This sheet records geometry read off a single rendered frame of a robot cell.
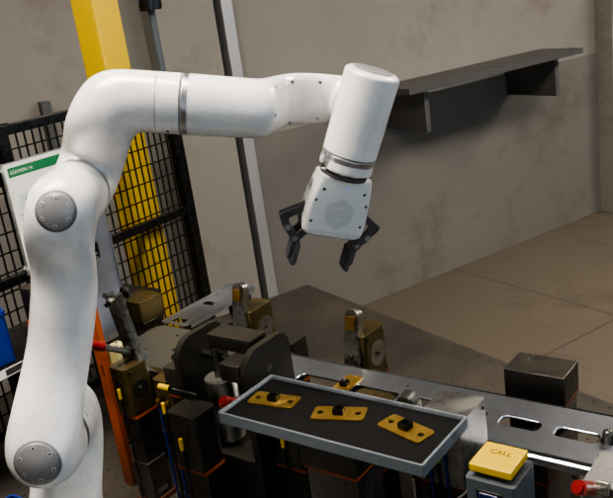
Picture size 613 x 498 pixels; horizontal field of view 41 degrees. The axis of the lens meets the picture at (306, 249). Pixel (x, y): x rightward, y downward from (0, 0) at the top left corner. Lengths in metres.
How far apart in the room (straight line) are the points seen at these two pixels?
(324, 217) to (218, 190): 2.71
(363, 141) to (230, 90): 0.21
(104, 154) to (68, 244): 0.16
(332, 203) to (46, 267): 0.43
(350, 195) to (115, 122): 0.36
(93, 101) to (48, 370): 0.41
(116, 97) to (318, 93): 0.32
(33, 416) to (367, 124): 0.66
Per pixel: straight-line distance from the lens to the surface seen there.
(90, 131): 1.23
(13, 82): 3.72
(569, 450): 1.46
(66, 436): 1.31
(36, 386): 1.32
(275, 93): 1.21
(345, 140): 1.21
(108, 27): 2.57
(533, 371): 1.64
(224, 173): 3.96
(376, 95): 1.20
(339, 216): 1.27
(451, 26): 4.97
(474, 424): 1.37
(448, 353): 2.48
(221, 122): 1.20
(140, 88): 1.20
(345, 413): 1.27
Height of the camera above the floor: 1.79
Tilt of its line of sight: 18 degrees down
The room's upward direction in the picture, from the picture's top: 8 degrees counter-clockwise
